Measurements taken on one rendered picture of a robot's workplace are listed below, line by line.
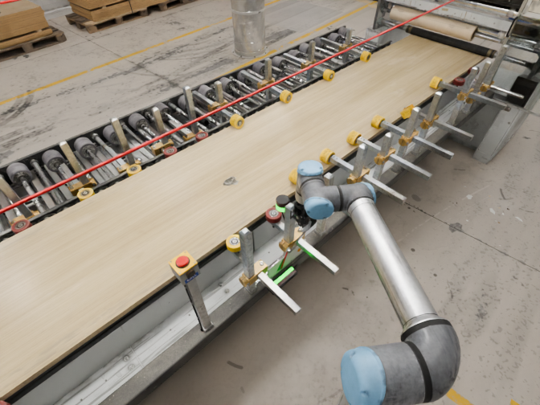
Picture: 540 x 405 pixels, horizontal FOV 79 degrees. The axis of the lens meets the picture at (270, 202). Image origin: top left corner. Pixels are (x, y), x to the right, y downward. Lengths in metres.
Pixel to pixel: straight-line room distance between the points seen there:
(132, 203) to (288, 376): 1.35
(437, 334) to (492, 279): 2.14
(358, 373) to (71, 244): 1.41
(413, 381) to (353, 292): 1.74
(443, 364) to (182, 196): 1.39
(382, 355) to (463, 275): 2.13
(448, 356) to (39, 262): 1.60
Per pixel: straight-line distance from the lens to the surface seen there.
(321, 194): 1.08
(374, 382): 0.74
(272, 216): 1.62
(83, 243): 1.76
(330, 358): 2.26
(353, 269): 2.57
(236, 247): 1.51
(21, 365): 1.57
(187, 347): 1.56
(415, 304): 0.86
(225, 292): 1.72
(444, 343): 0.81
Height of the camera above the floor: 2.14
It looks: 47 degrees down
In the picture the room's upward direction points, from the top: 1 degrees counter-clockwise
